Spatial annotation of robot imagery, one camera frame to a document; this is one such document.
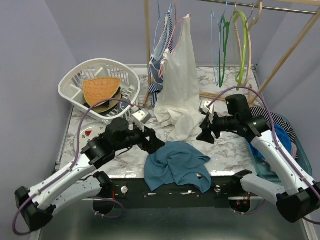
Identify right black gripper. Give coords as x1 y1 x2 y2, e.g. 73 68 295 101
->
195 109 238 144

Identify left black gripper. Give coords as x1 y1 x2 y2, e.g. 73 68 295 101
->
114 121 166 155

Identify teal blue tank top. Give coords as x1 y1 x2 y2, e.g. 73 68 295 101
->
144 141 212 193

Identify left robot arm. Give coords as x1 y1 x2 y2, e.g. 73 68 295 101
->
14 117 165 232

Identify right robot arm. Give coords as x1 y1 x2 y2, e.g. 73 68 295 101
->
196 94 320 223

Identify white tank top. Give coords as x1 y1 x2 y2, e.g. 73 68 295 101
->
154 14 203 142

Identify light blue plastic hanger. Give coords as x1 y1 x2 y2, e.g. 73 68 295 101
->
210 9 222 87

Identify lime green hanger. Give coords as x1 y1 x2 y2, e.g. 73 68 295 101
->
233 10 252 87

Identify dark green plastic hanger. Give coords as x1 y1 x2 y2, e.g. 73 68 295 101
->
218 16 230 88

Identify beige wooden hanger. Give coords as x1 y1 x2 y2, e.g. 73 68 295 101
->
234 0 264 87

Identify dark plates in basket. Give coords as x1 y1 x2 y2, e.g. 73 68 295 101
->
83 86 130 117

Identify black white striped garment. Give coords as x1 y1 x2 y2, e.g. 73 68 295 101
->
250 106 297 142

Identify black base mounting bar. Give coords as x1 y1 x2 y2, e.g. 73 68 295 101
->
93 171 248 209

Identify watermelon pattern plate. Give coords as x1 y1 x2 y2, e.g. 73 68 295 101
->
79 122 107 151

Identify teal plastic bin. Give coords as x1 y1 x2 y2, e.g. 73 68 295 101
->
246 115 313 184

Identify orange woven mat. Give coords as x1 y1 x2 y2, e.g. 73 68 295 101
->
82 77 121 106

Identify bright blue garment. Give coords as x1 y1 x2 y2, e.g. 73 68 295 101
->
249 123 292 159

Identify pink garment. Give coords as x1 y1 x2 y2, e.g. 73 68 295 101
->
291 142 298 159

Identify white plastic laundry basket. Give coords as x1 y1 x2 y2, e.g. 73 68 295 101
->
58 58 141 124

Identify blue striped garment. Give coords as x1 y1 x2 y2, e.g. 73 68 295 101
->
149 10 174 107

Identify wooden clothes rack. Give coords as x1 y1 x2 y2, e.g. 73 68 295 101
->
144 0 320 107

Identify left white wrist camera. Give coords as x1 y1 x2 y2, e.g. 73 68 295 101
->
132 109 152 132

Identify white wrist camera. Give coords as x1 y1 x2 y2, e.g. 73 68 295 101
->
132 109 152 132
199 100 215 115

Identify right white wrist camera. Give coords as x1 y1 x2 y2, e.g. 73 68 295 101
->
199 100 215 115

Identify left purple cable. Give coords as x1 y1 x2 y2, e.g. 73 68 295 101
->
11 98 141 236

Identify purple cable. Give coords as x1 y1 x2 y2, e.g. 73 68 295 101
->
209 86 320 225
11 98 141 236

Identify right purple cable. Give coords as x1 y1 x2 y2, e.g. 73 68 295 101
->
209 86 320 225

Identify pink wire hanger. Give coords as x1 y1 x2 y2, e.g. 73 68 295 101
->
158 0 193 78

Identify light blue wire hanger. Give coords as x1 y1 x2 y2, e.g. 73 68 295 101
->
151 0 173 61

